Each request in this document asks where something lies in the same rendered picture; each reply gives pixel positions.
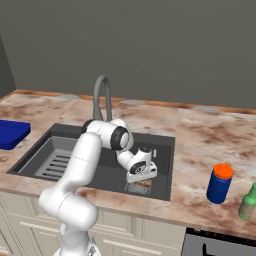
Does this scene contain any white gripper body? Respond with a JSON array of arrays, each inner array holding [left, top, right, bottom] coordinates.
[[125, 161, 159, 184]]

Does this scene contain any brown produce item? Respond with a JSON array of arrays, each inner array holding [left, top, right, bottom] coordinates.
[[135, 179, 153, 188]]

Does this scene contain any grey curved sink faucet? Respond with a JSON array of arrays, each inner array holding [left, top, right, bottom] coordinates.
[[92, 74, 113, 123]]

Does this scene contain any dark grey sink basin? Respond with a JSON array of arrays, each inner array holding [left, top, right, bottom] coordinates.
[[7, 122, 176, 202]]

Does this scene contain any blue tray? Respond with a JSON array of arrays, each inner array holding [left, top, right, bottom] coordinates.
[[0, 119, 32, 151]]

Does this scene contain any cream cupboard door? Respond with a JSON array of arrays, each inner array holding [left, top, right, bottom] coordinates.
[[0, 192, 65, 256], [90, 207, 186, 256]]

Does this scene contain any blue jar with orange lid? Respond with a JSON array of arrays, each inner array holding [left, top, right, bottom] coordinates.
[[205, 162, 235, 205]]

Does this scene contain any green bottle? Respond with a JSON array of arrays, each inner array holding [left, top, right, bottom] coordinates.
[[237, 182, 256, 220]]

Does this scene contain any grey dishwasher front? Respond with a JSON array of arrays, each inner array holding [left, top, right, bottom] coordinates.
[[181, 227, 256, 256]]

